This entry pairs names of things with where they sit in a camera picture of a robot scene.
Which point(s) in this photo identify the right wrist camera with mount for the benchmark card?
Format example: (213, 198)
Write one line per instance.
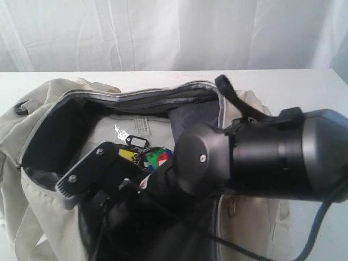
(103, 168)

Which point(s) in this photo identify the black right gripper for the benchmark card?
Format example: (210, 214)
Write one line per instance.
(129, 210)

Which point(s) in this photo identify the cream duffel bag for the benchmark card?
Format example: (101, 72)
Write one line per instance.
(61, 121)

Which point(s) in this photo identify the white backdrop curtain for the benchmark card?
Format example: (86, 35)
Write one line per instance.
(172, 35)

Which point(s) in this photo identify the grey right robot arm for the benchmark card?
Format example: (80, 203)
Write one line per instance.
(208, 198)

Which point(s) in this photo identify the colourful key tag bunch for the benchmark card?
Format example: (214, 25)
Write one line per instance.
(139, 152)

